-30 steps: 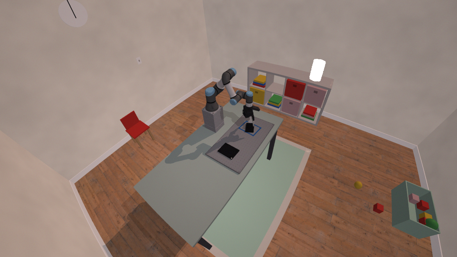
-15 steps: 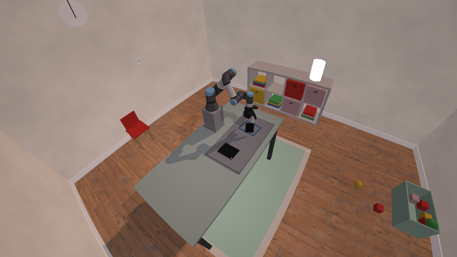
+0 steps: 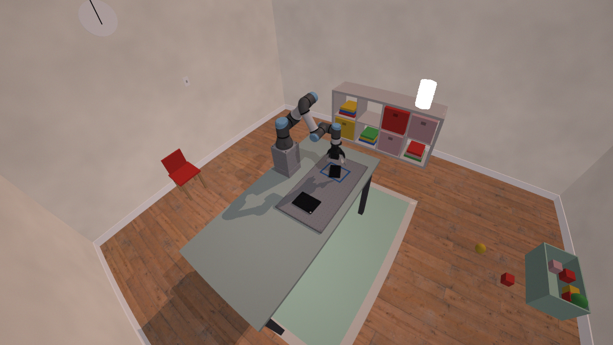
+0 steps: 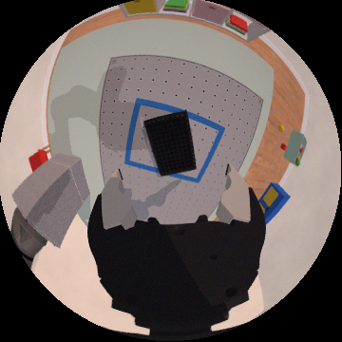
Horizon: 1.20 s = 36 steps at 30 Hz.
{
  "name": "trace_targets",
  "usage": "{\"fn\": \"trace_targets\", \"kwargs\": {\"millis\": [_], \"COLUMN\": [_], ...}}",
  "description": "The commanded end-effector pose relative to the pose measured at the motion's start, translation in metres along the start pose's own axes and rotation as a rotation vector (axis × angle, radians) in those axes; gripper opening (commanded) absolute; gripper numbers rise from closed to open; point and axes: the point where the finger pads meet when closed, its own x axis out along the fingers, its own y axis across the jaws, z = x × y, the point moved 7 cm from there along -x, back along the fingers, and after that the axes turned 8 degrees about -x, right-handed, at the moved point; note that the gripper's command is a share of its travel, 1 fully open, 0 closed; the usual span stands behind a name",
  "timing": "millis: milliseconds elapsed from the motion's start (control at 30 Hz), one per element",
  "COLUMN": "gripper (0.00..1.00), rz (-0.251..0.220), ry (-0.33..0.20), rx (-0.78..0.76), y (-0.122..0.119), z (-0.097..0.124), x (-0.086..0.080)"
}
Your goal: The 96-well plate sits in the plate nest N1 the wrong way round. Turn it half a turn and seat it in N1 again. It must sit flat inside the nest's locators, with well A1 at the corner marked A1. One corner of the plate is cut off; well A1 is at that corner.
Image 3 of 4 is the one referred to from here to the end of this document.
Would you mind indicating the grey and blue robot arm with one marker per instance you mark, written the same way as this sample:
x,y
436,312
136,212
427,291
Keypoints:
x,y
284,124

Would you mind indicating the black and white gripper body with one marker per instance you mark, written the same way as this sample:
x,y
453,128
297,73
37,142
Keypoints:
x,y
335,151

